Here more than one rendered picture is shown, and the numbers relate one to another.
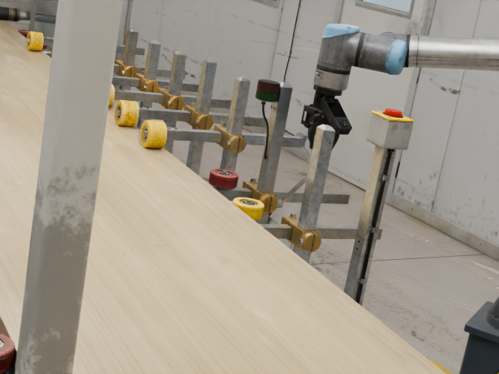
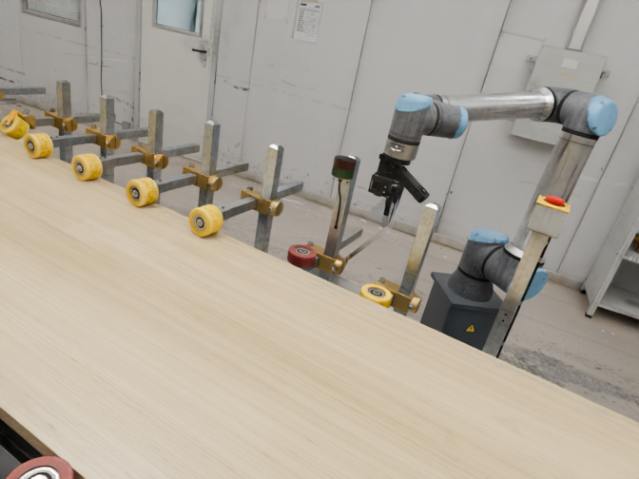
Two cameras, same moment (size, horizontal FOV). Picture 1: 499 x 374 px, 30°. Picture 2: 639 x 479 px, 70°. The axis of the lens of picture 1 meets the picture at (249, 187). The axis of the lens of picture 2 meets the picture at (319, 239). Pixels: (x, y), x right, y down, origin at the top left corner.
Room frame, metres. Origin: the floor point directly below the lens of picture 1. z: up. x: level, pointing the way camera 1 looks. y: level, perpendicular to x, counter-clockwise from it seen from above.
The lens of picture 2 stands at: (1.54, 0.74, 1.48)
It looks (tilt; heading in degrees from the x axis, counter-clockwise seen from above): 25 degrees down; 323
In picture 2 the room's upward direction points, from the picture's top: 12 degrees clockwise
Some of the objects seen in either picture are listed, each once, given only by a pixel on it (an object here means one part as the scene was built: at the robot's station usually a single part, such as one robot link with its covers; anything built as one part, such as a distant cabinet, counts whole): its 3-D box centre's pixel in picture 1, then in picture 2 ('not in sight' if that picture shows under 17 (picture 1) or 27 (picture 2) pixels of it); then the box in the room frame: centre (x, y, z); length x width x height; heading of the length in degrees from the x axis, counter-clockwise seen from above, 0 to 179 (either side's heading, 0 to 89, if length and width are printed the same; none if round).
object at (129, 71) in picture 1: (125, 70); (61, 121); (3.63, 0.56, 0.95); 0.14 x 0.06 x 0.05; 28
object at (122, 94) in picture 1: (171, 98); (148, 155); (3.21, 0.32, 0.95); 0.50 x 0.04 x 0.04; 118
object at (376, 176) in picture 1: (366, 239); (508, 309); (2.06, -0.29, 0.93); 0.05 x 0.05 x 0.45; 28
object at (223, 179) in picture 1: (221, 191); (300, 266); (2.49, 0.07, 0.85); 0.08 x 0.08 x 0.11
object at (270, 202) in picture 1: (258, 197); (322, 258); (2.53, -0.03, 0.85); 0.14 x 0.06 x 0.05; 28
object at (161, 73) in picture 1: (142, 70); (75, 119); (3.68, 0.50, 0.95); 0.37 x 0.03 x 0.03; 118
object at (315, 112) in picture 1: (323, 109); (390, 176); (2.46, -0.16, 1.14); 0.09 x 0.08 x 0.12; 28
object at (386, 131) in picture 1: (389, 131); (547, 218); (2.06, -0.29, 1.18); 0.07 x 0.07 x 0.08; 28
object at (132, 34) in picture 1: (125, 89); (66, 140); (3.61, 0.55, 0.87); 0.04 x 0.04 x 0.48; 28
